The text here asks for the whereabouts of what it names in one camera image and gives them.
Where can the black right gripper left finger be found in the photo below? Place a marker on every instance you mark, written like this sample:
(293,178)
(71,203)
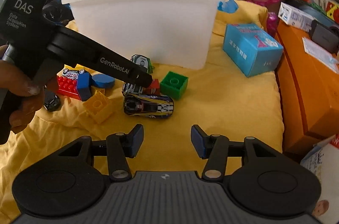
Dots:
(121,146)

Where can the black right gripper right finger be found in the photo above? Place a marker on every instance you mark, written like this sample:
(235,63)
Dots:
(213,148)

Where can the large yellow toy brick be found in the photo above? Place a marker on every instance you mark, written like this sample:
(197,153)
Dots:
(99,107)

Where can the black yellow toy race car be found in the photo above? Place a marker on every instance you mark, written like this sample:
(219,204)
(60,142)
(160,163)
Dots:
(152,106)

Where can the tall blue toy brick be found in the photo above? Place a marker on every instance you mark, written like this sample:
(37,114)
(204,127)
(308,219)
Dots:
(83,86)

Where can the blue round disc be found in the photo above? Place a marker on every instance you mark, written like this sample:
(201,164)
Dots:
(102,81)

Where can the green square toy brick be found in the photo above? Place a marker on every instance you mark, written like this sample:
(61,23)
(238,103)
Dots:
(174,85)

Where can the silver patterned toy car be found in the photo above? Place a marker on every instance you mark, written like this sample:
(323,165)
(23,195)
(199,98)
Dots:
(71,73)

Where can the person's left hand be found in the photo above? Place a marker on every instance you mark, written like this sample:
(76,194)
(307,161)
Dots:
(19,84)

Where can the red toy brick plate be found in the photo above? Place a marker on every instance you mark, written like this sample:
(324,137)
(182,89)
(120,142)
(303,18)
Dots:
(67,87)

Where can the yellow cloth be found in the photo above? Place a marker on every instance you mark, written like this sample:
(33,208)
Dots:
(219,98)

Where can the small black toy car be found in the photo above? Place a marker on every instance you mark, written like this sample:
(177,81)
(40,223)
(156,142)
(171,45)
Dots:
(51,102)

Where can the light blue cardboard box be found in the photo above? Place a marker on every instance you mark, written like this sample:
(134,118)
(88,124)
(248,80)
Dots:
(251,48)

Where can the orange box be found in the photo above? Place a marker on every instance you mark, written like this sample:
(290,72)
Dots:
(309,94)

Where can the white translucent plastic bin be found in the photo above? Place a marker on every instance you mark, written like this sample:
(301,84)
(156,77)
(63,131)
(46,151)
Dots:
(172,32)

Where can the white blue small carton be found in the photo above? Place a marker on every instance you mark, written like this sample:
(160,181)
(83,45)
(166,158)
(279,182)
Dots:
(295,17)

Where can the black device on box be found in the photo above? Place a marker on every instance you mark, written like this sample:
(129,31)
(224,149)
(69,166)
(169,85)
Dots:
(324,36)

